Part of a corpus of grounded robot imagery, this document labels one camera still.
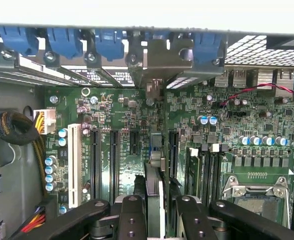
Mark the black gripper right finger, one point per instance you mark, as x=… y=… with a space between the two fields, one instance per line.
x=196 y=222

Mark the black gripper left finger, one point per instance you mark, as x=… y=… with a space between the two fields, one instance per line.
x=131 y=220

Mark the black RAM slot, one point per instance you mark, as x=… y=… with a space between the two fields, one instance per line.
x=205 y=175
x=224 y=160
x=215 y=175

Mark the long black expansion slot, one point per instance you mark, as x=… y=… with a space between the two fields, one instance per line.
x=114 y=162
x=95 y=162
x=173 y=155

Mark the short black expansion slot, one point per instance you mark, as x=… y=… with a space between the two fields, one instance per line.
x=134 y=142

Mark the white expansion slot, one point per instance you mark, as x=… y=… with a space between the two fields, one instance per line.
x=75 y=162

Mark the blue slot retention clip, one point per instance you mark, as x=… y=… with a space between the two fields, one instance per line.
x=206 y=47
x=17 y=40
x=109 y=45
x=64 y=41

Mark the CPU socket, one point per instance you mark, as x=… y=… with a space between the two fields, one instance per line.
x=256 y=207

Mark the green motherboard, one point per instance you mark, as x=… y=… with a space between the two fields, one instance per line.
x=126 y=107

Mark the white power connector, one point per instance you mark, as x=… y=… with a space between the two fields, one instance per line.
x=49 y=120

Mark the silver rear port housing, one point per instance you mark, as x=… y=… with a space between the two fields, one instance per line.
x=265 y=78
x=221 y=78
x=239 y=77
x=286 y=80

